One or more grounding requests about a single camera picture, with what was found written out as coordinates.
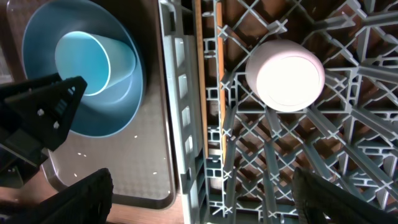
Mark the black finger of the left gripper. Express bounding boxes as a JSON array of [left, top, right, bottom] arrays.
[[1, 73, 87, 167]]

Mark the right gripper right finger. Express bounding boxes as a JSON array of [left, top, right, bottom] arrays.
[[292, 167, 397, 224]]

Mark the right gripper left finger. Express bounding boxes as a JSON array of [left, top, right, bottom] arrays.
[[1, 168, 113, 224]]

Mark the dark blue plate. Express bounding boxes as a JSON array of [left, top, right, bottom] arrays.
[[22, 1, 146, 138]]

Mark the light blue cup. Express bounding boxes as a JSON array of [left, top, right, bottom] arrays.
[[55, 31, 137, 96]]

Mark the pink cup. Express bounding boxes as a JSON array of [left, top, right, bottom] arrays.
[[245, 40, 325, 113]]

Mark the wooden chopstick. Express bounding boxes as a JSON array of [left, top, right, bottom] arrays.
[[194, 0, 209, 159], [216, 1, 227, 162]]

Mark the grey dishwasher rack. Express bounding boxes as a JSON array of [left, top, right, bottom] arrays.
[[158, 0, 397, 223]]

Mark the brown serving tray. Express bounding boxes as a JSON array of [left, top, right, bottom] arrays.
[[1, 1, 176, 210]]

